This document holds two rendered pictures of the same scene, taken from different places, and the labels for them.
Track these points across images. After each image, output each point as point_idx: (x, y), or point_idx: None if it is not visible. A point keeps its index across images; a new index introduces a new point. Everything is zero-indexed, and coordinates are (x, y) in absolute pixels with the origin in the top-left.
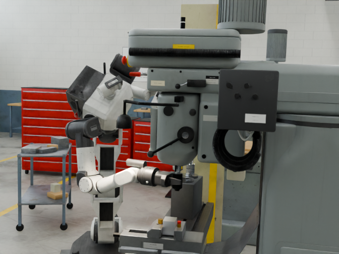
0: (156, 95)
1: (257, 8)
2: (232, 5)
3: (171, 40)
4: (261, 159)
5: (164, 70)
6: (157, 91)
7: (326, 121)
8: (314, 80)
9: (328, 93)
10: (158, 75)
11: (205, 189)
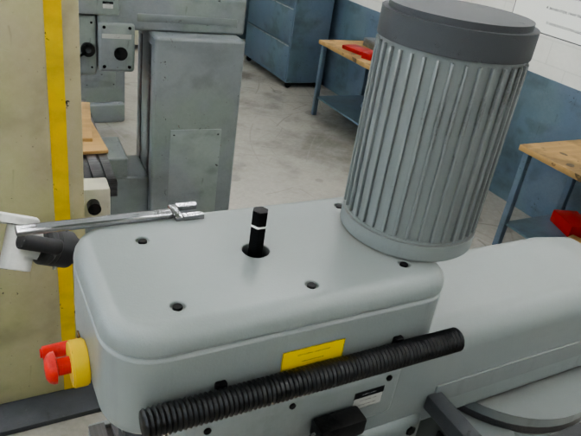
0: (21, 248)
1: (486, 196)
2: (442, 202)
3: (281, 344)
4: (108, 149)
5: (245, 418)
6: (11, 224)
7: (572, 419)
8: (550, 332)
9: (563, 348)
10: (226, 433)
11: (49, 270)
